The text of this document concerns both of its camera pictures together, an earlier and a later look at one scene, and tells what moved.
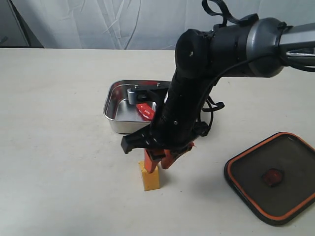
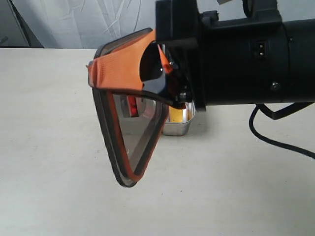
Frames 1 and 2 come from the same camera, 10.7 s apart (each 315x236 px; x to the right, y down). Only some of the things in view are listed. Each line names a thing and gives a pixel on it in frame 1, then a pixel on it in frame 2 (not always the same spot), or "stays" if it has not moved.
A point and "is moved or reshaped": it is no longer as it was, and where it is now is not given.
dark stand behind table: [15, 32] stays
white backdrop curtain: [139, 24] stays
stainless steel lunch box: [120, 116] is moved or reshaped
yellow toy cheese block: [151, 180] is moved or reshaped
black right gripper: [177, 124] -> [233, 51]
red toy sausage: [145, 109] -> [133, 106]
